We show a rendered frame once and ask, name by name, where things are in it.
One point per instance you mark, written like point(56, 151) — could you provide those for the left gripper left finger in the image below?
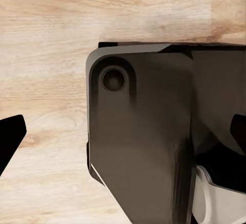
point(12, 131)

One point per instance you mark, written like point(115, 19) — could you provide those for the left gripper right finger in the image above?
point(238, 130)

